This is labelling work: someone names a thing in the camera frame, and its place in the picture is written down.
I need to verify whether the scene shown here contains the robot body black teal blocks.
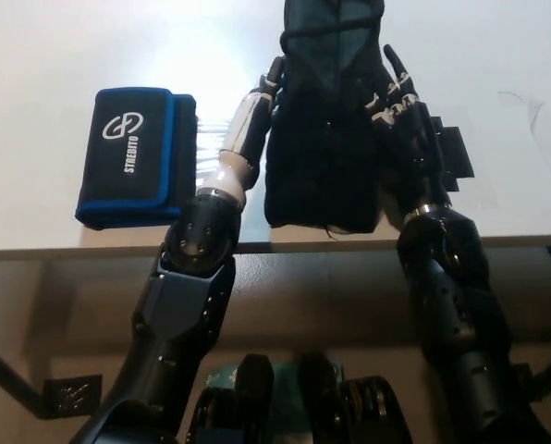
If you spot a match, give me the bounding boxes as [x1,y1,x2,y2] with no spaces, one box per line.
[191,351,418,444]

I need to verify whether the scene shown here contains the dark fabric lunch bag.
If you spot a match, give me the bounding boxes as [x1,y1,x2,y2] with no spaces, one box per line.
[262,0,388,233]

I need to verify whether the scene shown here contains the clear plastic film sheet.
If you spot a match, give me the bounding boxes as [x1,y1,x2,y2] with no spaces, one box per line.
[496,90,551,235]

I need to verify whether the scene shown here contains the black blue-trimmed Strebito notebook case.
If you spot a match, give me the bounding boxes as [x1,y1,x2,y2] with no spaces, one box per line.
[74,86,198,231]

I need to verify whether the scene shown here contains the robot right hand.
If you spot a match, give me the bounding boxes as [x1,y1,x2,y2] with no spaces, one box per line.
[364,44,455,217]

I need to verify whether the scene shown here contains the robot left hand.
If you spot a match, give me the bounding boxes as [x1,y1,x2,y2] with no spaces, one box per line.
[195,55,287,208]

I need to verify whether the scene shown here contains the clear tape patch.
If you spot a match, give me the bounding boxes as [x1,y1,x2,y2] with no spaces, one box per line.
[193,116,234,187]

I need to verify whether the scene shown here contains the black tape cross marker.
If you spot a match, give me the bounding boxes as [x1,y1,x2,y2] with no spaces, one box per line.
[428,115,476,193]

